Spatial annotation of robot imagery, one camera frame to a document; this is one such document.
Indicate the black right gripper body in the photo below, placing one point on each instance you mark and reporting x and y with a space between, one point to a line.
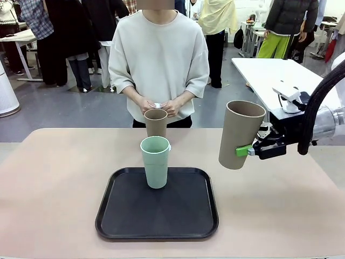
283 133

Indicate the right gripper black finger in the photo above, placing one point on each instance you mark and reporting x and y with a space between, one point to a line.
269 152
265 132

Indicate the tall brown cup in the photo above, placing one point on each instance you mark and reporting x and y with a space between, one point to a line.
237 129
156 126

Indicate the mint green tall cup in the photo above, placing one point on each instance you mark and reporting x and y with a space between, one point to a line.
156 172

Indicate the person's left forearm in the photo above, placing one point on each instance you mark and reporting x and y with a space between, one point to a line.
186 97

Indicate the small white background robot arm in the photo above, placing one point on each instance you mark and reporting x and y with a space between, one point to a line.
260 12

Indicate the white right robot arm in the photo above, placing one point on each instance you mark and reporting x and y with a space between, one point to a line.
331 118

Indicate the person's right forearm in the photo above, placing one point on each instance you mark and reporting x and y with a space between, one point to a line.
133 95

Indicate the person's left hand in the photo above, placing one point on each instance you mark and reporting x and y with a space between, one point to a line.
173 108

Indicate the person's right hand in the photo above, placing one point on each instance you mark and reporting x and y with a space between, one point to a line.
145 104

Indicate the white folding table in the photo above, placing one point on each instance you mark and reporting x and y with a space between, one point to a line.
269 75

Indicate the person in light blue shirt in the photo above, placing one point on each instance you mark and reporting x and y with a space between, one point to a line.
307 48

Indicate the black backpack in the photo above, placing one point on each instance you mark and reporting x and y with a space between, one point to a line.
238 37

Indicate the grey background workbench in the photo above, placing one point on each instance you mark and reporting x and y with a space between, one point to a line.
253 32

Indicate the person in grey clothes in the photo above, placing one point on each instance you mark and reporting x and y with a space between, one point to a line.
335 40

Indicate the person in lime green trousers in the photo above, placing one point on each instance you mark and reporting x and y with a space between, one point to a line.
288 16

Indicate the dark plastic serving tray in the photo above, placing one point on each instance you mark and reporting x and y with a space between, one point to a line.
161 215

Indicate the person in yellow shawl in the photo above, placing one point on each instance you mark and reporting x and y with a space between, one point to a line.
218 16

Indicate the person in beige sweater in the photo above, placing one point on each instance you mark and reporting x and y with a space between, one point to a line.
159 54

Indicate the person in white trousers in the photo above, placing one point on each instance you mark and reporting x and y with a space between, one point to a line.
107 16

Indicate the person in long black coat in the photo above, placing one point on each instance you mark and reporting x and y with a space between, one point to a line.
70 27

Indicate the person in plaid shirt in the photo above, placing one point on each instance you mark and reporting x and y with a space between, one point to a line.
35 16

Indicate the white background desk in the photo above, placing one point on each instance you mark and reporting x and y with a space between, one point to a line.
19 36

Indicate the person in patterned knit sweater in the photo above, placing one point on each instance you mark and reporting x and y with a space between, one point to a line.
8 16

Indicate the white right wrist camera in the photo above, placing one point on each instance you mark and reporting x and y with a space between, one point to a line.
289 103

